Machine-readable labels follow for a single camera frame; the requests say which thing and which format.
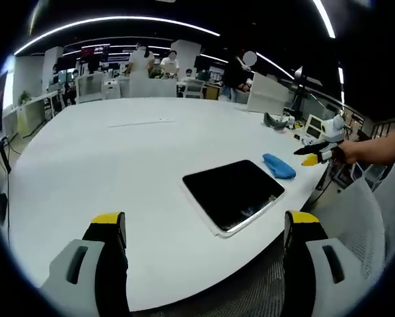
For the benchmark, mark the white low cabinet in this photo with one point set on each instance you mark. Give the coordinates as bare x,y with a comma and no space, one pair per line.
35,112

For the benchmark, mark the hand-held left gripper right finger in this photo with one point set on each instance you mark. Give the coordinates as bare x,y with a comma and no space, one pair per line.
300,264

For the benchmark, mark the white box with screen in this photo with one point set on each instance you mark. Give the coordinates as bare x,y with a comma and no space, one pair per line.
313,127

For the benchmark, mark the green potted plant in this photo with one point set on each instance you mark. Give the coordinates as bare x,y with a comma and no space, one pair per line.
24,98

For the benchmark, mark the white partition panel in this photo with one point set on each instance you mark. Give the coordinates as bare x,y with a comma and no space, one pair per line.
267,94

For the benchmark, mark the person's right hand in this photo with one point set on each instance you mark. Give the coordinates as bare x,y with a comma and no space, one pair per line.
349,152

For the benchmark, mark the curved ceiling light strip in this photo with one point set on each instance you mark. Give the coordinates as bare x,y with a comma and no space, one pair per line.
326,18
118,20

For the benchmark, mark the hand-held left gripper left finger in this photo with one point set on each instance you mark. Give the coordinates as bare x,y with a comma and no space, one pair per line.
108,264

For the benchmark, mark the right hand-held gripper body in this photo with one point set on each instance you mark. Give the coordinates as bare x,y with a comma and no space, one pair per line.
333,130

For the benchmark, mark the blue cleaning cloth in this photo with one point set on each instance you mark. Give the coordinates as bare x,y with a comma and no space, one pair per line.
280,166

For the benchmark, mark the white mesh office chair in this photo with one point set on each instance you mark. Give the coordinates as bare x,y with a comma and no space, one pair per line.
359,214

